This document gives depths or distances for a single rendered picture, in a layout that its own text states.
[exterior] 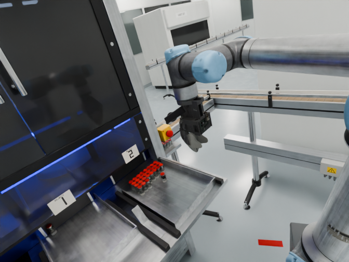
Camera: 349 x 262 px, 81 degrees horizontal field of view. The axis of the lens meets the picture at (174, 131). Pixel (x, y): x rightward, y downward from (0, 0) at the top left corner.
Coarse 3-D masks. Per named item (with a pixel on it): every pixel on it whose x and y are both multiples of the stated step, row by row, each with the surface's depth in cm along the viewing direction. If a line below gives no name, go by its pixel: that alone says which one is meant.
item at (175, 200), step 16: (160, 176) 100; (176, 176) 97; (192, 176) 95; (208, 176) 88; (128, 192) 96; (160, 192) 90; (176, 192) 88; (192, 192) 86; (208, 192) 83; (160, 208) 82; (176, 208) 80; (192, 208) 77; (176, 224) 71
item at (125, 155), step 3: (132, 147) 99; (135, 147) 100; (126, 150) 96; (129, 150) 98; (132, 150) 99; (135, 150) 100; (123, 153) 95; (126, 153) 97; (129, 153) 98; (132, 153) 99; (135, 153) 100; (138, 153) 102; (123, 156) 96; (126, 156) 97; (129, 156) 98; (135, 156) 101; (126, 159) 97; (129, 159) 98; (126, 162) 97
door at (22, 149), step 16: (0, 112) 63; (16, 112) 65; (0, 128) 63; (16, 128) 66; (0, 144) 64; (16, 144) 67; (32, 144) 70; (0, 160) 64; (16, 160) 67; (32, 160) 70; (0, 176) 65
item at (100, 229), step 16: (96, 208) 91; (112, 208) 85; (64, 224) 88; (80, 224) 85; (96, 224) 83; (112, 224) 81; (128, 224) 79; (48, 240) 82; (64, 240) 80; (80, 240) 78; (96, 240) 76; (112, 240) 74; (128, 240) 72; (48, 256) 71; (64, 256) 73; (80, 256) 72; (96, 256) 70; (112, 256) 68
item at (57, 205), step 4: (64, 192) 79; (68, 192) 80; (60, 196) 78; (64, 196) 79; (68, 196) 80; (72, 196) 81; (56, 200) 77; (60, 200) 78; (68, 200) 80; (72, 200) 81; (48, 204) 75; (52, 204) 76; (56, 204) 77; (60, 204) 78; (64, 204) 79; (68, 204) 80; (52, 208) 76; (56, 208) 77; (60, 208) 79; (64, 208) 80; (56, 212) 78
